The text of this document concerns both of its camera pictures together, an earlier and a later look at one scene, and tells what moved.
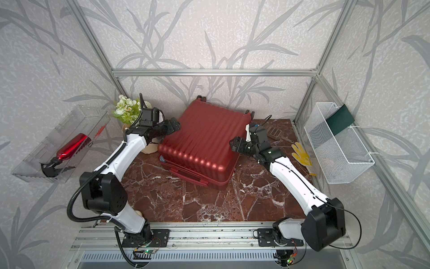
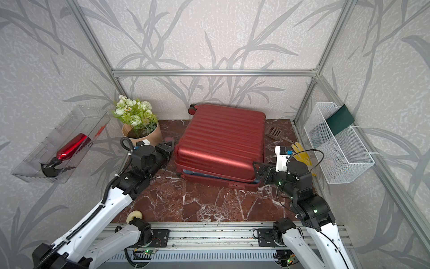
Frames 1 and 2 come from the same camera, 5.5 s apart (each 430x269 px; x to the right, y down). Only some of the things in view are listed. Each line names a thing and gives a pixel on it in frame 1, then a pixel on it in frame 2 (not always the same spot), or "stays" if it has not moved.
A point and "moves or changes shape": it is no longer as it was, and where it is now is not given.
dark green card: [340, 120] stays
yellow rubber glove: [301, 156] stays
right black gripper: [236, 139] to [271, 171]
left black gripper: [171, 128] to [165, 150]
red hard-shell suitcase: [199, 152] moves or changes shape
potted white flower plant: [127, 111] stays
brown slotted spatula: [275, 133] stays
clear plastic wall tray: [56, 158] stays
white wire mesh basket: [343, 157] stays
